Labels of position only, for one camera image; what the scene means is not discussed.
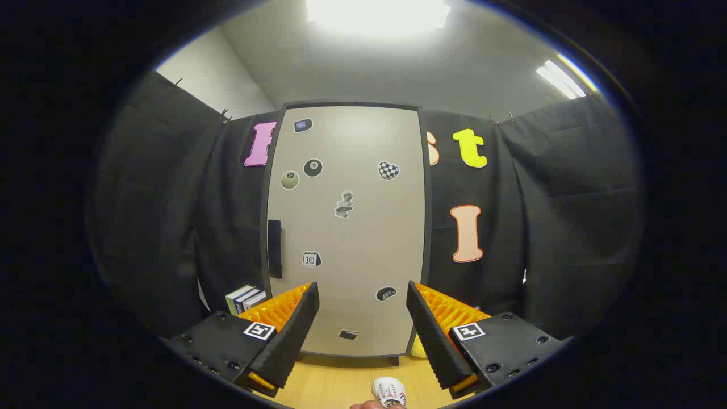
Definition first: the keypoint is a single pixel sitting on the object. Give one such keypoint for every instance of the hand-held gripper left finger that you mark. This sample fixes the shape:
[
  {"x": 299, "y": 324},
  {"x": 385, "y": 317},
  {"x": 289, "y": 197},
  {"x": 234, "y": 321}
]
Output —
[{"x": 289, "y": 335}]

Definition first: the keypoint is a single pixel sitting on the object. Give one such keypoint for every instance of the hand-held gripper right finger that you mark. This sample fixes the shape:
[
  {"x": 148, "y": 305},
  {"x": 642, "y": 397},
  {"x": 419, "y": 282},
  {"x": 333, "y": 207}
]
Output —
[{"x": 434, "y": 341}]

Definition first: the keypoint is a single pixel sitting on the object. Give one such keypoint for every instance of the white shoe with striped sides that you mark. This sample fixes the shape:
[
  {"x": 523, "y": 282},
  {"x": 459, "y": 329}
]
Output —
[{"x": 389, "y": 391}]

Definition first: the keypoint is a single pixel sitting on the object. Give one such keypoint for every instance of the beige shoe cabinet door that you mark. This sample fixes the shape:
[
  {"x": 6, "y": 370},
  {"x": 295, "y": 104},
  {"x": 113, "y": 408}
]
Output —
[{"x": 363, "y": 238}]

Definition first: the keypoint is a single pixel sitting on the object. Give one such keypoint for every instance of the grey shoe cabinet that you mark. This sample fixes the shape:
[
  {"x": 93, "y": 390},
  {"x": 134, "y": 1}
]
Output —
[{"x": 263, "y": 187}]

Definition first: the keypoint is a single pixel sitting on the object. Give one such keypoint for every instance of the yellow rounded object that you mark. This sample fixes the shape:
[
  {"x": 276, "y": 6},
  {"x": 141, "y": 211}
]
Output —
[{"x": 417, "y": 347}]

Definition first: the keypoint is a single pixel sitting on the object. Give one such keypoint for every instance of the dark blue book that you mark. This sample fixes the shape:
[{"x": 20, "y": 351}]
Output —
[{"x": 246, "y": 298}]

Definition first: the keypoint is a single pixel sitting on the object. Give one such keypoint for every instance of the narrow ceiling light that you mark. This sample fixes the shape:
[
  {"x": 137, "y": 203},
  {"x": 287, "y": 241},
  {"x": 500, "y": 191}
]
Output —
[{"x": 559, "y": 79}]

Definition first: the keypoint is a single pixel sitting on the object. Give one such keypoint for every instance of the large ceiling light panel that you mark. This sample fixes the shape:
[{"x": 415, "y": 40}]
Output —
[{"x": 377, "y": 12}]

